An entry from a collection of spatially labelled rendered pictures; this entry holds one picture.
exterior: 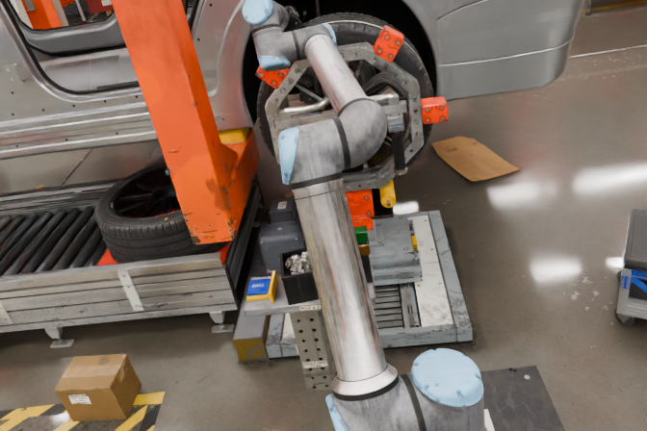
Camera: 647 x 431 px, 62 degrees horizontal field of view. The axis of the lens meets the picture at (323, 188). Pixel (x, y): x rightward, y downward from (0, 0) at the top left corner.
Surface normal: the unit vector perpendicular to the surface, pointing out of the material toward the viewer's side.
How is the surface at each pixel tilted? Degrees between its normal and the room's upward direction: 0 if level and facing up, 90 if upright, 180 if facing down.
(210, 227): 90
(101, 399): 90
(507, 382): 0
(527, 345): 0
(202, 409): 0
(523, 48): 90
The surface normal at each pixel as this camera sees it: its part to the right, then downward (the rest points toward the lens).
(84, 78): -0.12, -0.09
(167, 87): -0.04, 0.50
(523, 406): -0.16, -0.86
